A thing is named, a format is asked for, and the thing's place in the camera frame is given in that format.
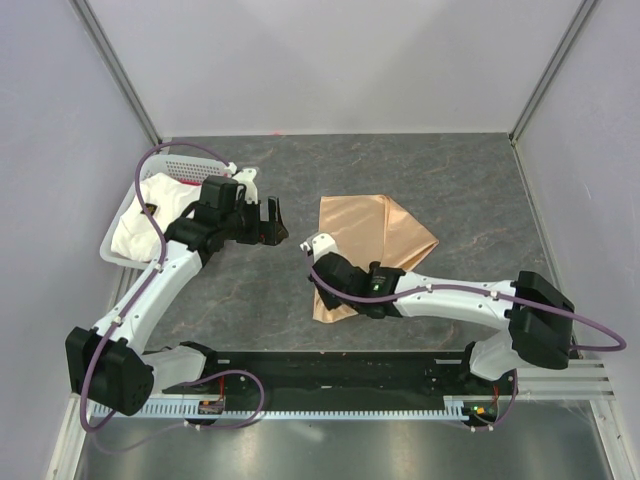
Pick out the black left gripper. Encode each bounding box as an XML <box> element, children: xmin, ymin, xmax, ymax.
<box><xmin>221</xmin><ymin>196</ymin><xmax>287</xmax><ymax>247</ymax></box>

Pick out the peach satin napkin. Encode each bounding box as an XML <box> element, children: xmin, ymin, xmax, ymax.
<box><xmin>310</xmin><ymin>194</ymin><xmax>440</xmax><ymax>325</ymax></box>

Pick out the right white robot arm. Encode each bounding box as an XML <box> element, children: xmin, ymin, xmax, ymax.
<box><xmin>310</xmin><ymin>252</ymin><xmax>574</xmax><ymax>394</ymax></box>

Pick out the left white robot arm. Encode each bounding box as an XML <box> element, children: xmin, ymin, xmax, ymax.
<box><xmin>65</xmin><ymin>168</ymin><xmax>288</xmax><ymax>416</ymax></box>

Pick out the pink cloth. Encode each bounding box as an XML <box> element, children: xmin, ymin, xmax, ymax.
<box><xmin>178</xmin><ymin>179</ymin><xmax>202</xmax><ymax>188</ymax></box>

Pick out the white plastic basket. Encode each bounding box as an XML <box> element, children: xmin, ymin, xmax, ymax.
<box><xmin>100</xmin><ymin>154</ymin><xmax>237</xmax><ymax>270</ymax></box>

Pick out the white cloth with logo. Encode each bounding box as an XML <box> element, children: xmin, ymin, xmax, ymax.
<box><xmin>110</xmin><ymin>173</ymin><xmax>201</xmax><ymax>263</ymax></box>

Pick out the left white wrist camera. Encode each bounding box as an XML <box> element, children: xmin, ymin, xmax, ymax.
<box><xmin>231</xmin><ymin>167</ymin><xmax>259</xmax><ymax>204</ymax></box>

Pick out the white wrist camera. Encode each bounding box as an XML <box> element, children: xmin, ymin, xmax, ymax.
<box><xmin>300</xmin><ymin>232</ymin><xmax>341</xmax><ymax>262</ymax></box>
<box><xmin>231</xmin><ymin>167</ymin><xmax>259</xmax><ymax>204</ymax></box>

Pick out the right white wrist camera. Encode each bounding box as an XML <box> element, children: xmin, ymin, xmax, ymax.
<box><xmin>300</xmin><ymin>232</ymin><xmax>341</xmax><ymax>262</ymax></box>

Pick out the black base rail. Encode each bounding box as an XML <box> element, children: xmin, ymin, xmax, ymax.
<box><xmin>166</xmin><ymin>351</ymin><xmax>515</xmax><ymax>410</ymax></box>

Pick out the light blue cable duct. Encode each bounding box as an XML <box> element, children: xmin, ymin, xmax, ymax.
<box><xmin>92</xmin><ymin>394</ymin><xmax>474</xmax><ymax>421</ymax></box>

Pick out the left aluminium frame post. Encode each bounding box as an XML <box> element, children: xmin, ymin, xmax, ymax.
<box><xmin>69</xmin><ymin>0</ymin><xmax>163</xmax><ymax>145</ymax></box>

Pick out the aluminium frame post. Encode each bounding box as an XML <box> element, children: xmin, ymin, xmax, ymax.
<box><xmin>508</xmin><ymin>0</ymin><xmax>600</xmax><ymax>146</ymax></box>
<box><xmin>69</xmin><ymin>0</ymin><xmax>163</xmax><ymax>145</ymax></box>

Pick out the right aluminium frame post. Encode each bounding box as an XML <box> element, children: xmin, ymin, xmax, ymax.
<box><xmin>508</xmin><ymin>0</ymin><xmax>600</xmax><ymax>146</ymax></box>

